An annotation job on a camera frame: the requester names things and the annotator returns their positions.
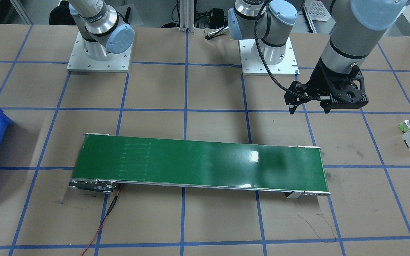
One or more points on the green conveyor belt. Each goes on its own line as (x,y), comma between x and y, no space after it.
(106,161)

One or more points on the green push button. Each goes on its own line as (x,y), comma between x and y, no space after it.
(404,126)

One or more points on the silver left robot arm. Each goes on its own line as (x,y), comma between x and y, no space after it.
(359,25)

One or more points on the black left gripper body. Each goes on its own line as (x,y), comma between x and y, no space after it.
(319,80)

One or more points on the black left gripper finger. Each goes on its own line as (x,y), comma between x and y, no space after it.
(327,106)

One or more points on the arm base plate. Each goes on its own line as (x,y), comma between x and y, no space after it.
(281,61)
(93,57)

